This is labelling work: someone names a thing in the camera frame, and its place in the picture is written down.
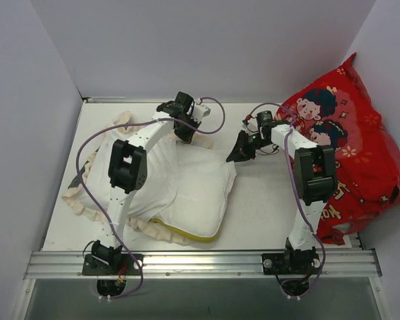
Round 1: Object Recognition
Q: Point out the white pillow with yellow band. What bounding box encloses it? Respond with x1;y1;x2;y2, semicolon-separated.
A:
151;145;237;245

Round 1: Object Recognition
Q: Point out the white pillowcase with cream ruffle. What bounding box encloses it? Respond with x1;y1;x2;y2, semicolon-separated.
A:
61;111;216;247

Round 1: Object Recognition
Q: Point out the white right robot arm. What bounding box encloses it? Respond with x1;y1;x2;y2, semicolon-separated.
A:
226;111;337;274

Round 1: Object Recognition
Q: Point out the red cartoon print pillow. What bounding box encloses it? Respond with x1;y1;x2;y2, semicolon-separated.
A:
275;54;400;245

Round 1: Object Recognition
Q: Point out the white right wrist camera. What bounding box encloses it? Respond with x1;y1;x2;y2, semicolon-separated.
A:
242;115;255;132

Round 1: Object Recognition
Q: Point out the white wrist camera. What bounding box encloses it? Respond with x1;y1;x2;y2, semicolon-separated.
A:
189;98;211;123
242;115;255;132

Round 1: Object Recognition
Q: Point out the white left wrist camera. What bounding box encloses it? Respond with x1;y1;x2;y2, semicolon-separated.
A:
189;98;211;123

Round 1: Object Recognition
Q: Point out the aluminium back rail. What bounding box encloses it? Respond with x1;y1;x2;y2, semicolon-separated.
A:
83;97;126;103

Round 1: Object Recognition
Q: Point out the aluminium rail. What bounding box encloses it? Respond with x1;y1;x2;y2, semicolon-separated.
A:
24;249;381;280
83;97;126;103

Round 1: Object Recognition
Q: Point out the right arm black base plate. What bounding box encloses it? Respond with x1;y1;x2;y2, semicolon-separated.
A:
261;253;321;275

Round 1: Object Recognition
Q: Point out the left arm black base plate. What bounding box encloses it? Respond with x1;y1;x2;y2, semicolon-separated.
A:
81;253;143;276

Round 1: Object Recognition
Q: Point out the aluminium front rail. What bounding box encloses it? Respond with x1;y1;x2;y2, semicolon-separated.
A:
24;249;381;280

